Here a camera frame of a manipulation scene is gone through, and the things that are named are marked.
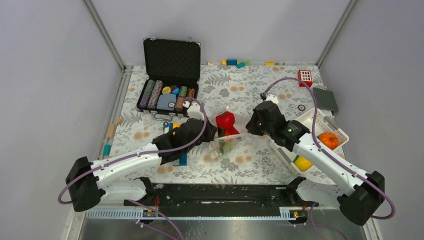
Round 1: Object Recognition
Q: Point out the yellow toy lemon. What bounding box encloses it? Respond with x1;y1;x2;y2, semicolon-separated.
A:
293;155;313;172

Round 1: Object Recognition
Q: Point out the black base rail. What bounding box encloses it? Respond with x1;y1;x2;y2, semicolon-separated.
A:
138;183;313;219

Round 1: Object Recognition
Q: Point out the white plastic food basket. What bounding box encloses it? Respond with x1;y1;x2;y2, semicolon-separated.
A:
268;108;349;176

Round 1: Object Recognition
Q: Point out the teal block at wall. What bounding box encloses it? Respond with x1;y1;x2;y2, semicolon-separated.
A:
236;62;246;69

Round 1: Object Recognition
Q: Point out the blue grey building block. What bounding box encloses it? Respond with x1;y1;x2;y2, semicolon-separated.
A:
172;153;188;167

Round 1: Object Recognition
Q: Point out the clear dotted zip top bag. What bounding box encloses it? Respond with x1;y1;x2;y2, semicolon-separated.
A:
206;109;250;162

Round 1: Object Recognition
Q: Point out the floral patterned table mat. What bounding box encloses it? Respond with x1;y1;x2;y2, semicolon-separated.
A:
110;65;313;185

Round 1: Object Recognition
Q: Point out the dark grey building baseplate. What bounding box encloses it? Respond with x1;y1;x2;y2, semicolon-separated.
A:
312;87;339;113

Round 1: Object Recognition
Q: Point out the orange yellow toy block car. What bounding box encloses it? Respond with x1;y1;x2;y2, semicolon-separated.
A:
163;121;181;134

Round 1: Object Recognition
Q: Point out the orange toy pumpkin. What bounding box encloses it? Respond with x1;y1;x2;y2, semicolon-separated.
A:
318;132;339;150

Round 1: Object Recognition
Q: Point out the red white window block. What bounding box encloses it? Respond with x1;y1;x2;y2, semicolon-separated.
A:
297;69;313;87

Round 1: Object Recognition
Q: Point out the black poker chip case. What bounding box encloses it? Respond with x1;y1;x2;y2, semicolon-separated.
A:
136;37;201;117

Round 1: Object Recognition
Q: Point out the red toy chili pepper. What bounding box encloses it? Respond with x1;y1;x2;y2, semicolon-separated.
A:
219;126;240;137

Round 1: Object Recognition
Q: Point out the green toy cucumber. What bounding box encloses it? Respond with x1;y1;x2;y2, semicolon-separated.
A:
218;140;233;156

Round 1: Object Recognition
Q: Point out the red toy tomato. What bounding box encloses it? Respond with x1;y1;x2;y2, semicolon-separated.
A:
215;111;236;130

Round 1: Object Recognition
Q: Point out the wooden block left edge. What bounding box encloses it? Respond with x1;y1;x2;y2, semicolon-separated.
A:
106;123;117;139

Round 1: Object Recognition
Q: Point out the blue block at wall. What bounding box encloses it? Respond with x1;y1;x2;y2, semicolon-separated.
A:
225;59;238;66

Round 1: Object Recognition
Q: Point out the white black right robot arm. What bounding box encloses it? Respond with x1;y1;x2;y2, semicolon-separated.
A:
246;100;385;226

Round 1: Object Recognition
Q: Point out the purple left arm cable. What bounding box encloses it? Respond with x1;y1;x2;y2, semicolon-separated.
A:
57;96;209;240

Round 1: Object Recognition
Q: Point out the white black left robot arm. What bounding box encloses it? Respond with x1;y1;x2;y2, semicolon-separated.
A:
58;100;218;212

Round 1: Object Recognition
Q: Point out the teal block left edge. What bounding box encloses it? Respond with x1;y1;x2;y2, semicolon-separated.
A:
102;144;112;156

